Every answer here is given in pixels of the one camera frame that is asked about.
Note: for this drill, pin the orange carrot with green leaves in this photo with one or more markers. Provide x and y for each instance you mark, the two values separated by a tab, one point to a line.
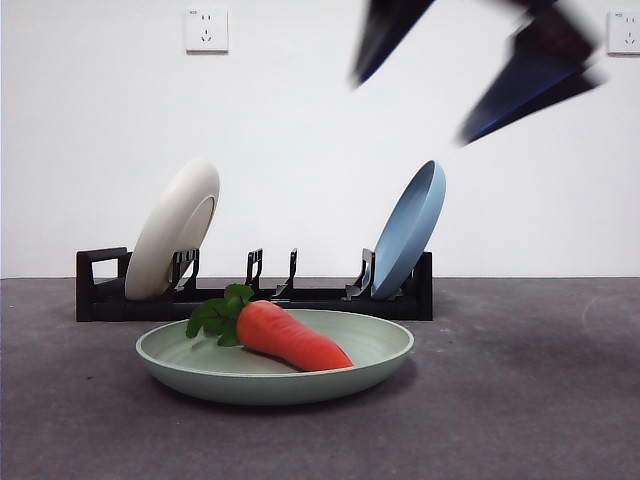
290	335

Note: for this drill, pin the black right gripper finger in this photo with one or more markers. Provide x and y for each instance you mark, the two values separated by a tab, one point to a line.
530	80
385	35

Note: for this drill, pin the cream plate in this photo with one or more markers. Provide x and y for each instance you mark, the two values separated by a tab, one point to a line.
170	230

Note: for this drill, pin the black plate rack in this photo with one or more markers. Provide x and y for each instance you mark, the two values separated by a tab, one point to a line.
100	305

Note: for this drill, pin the white wall socket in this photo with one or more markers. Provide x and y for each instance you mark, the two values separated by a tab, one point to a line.
206	30
625	35

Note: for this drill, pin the blue plate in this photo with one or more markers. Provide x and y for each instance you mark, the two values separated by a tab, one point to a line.
405	240

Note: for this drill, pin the green plate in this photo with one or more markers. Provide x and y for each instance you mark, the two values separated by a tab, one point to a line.
200	375

